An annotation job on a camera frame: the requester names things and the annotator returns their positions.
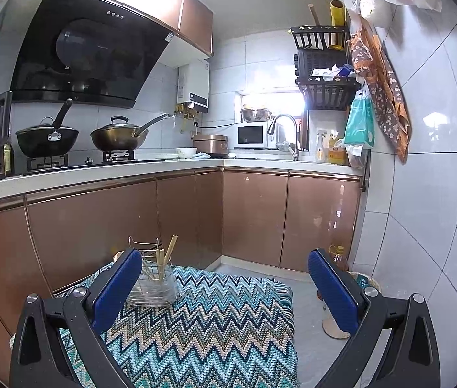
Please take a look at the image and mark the black wall rack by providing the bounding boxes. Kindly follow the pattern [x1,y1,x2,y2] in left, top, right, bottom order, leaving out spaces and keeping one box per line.
[290,25,361,111]

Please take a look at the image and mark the cooking oil bottle yellow cap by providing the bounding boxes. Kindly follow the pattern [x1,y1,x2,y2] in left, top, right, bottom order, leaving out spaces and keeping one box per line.
[328,244,351,273]

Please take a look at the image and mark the spray bottle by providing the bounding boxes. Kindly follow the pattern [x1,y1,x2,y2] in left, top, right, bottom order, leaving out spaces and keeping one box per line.
[315,129,328,162]

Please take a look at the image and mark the bronze wok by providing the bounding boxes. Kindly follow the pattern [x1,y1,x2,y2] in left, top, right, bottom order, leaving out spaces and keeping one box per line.
[90,114,170,152]

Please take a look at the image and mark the zigzag patterned mat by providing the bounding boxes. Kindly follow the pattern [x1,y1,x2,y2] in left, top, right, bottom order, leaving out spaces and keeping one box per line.
[10,261,296,388]

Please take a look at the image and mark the copper rice cooker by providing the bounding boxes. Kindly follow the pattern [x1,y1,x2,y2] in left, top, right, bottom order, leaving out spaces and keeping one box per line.
[191,133,228,158]

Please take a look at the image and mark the teal bag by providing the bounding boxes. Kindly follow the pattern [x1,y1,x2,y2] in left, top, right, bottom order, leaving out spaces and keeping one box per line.
[344,87,375,149]

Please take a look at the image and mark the copper base cabinets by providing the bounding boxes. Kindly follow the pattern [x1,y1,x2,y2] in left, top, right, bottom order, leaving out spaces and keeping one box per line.
[0,167,364,372]

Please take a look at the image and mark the brown floral apron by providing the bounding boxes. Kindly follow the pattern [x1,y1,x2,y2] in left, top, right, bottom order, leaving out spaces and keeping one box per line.
[348,16,412,165]

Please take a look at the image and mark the white microwave oven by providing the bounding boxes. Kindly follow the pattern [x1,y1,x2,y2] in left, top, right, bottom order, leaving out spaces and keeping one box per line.
[234,122,280,149]

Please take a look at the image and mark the dark glass bottle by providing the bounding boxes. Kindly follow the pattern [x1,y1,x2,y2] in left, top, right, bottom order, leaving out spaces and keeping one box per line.
[3,142,15,176]

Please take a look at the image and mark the black range hood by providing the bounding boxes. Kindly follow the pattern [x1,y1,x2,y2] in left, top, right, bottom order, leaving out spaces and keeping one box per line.
[10,0,176,110]

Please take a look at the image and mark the gas stove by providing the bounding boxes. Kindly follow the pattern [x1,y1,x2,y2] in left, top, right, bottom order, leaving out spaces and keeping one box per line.
[22,149,164,175]

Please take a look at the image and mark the black wok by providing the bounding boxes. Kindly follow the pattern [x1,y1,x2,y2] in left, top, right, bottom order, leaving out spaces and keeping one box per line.
[15,98,79,158]

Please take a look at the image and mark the glass lid of black wok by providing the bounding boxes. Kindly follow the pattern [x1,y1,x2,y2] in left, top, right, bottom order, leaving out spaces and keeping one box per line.
[17,117,77,134]

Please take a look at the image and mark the round wooden base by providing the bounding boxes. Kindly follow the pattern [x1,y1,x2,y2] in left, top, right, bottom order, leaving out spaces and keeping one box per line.
[321,311,352,339]

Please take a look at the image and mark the small plastic bag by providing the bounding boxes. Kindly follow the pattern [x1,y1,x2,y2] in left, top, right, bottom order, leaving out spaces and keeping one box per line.
[346,143,369,169]

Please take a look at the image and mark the white water heater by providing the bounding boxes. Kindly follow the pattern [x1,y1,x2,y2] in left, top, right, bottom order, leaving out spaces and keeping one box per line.
[177,59,211,114]

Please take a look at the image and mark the clear utensil holder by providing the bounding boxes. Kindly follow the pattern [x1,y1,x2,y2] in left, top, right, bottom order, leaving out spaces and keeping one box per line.
[125,235,178,308]

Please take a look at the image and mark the yellow roll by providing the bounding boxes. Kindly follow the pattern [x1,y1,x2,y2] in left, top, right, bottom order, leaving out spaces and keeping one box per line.
[329,0,347,49]

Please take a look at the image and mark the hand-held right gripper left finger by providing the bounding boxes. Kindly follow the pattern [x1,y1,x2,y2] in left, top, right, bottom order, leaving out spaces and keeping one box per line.
[9,248,144,388]

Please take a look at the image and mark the metal bowl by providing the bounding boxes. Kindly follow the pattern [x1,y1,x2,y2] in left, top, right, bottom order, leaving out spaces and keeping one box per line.
[240,107,273,123]

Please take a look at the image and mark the glass lid of bronze wok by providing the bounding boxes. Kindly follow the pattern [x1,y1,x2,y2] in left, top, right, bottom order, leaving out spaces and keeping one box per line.
[93,116,144,134]

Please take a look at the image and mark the metal kitchen faucet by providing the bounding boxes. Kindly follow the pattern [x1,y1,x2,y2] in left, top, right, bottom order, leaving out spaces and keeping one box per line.
[267,114,300,161]

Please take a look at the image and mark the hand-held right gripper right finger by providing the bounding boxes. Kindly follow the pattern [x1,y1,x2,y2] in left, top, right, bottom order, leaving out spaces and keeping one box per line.
[307,248,441,388]

